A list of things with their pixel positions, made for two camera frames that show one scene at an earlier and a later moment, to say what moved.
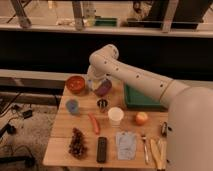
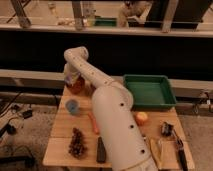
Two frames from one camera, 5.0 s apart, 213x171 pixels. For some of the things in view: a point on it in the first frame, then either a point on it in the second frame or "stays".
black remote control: (102, 149) stays
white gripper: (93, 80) to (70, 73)
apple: (141, 118) stays
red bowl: (75, 84) stays
